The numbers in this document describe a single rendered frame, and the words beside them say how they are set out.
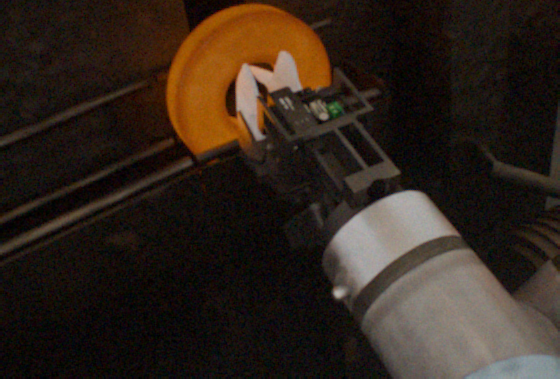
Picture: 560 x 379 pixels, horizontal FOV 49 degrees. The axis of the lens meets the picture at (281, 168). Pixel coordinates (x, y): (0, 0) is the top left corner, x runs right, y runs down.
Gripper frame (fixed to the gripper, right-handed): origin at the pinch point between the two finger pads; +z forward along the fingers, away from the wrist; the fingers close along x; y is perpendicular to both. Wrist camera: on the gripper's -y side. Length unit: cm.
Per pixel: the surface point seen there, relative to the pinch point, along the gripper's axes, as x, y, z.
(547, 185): -26.1, -11.9, -16.5
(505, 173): -22.7, -11.1, -13.5
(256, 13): -1.2, 6.7, 1.1
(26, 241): 23.0, -3.8, -4.9
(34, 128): 19.3, -1.1, 4.7
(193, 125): 6.6, -0.9, -1.7
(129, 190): 13.9, -2.8, -4.5
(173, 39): 4.8, 1.9, 7.0
